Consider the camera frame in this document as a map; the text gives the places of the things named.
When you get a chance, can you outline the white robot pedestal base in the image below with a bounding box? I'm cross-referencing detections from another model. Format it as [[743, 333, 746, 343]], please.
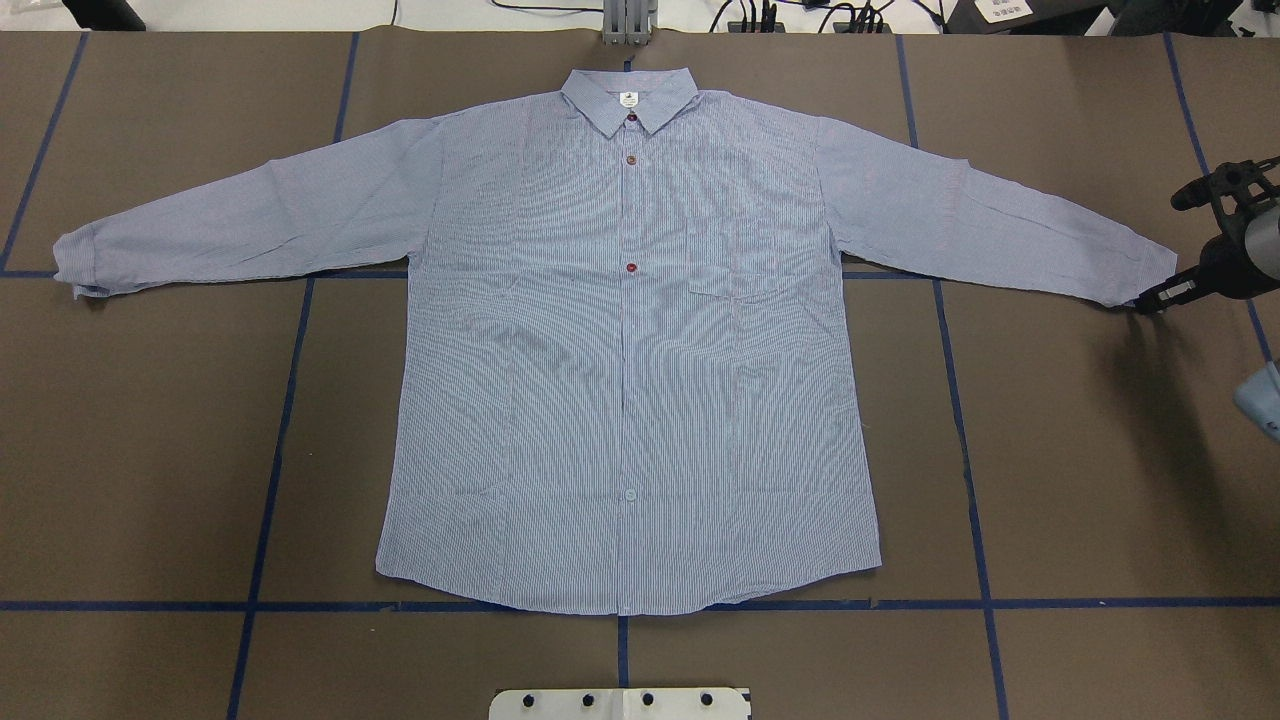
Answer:
[[488, 687, 753, 719]]

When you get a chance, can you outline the light blue striped shirt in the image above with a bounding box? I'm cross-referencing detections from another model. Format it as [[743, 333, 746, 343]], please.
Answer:
[[52, 69, 1178, 616]]

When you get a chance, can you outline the black cable bundle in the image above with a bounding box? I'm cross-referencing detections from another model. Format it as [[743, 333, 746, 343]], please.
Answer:
[[708, 0, 946, 35]]

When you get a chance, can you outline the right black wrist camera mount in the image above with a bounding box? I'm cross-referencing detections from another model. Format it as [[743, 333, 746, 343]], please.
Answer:
[[1170, 156, 1279, 237]]

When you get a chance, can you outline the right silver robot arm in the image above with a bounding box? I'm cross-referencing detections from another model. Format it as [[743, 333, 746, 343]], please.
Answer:
[[1134, 208, 1279, 441]]

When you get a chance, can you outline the aluminium frame post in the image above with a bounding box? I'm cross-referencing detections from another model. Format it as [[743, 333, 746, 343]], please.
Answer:
[[602, 0, 657, 46]]

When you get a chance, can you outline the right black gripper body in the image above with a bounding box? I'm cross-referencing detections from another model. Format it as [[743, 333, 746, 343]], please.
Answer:
[[1187, 236, 1279, 301]]

